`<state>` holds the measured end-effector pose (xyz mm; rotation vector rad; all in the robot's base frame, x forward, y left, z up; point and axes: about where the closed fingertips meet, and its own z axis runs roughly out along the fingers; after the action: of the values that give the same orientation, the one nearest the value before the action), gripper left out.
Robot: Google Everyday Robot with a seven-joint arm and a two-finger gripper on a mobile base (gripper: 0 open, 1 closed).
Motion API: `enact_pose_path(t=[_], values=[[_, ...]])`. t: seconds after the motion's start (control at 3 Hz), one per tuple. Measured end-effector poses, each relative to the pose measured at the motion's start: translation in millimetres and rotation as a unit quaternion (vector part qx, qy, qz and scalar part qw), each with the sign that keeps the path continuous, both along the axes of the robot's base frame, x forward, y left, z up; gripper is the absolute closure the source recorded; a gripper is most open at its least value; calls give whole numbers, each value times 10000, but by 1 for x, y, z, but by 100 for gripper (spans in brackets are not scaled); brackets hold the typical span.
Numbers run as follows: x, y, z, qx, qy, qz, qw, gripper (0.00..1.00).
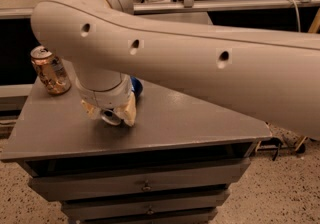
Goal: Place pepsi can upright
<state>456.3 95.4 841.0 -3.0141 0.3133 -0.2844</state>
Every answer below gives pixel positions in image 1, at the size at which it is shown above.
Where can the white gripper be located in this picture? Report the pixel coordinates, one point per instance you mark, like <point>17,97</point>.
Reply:
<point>106,97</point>

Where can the blue pepsi can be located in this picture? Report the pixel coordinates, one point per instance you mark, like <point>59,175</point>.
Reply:
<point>109,115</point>

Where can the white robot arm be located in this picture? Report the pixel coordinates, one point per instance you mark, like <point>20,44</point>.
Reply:
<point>273,76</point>

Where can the gold soda can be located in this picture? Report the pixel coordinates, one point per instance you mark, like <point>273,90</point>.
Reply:
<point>50,70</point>

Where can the grey drawer cabinet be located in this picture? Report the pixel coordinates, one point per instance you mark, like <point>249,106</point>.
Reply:
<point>174,166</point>

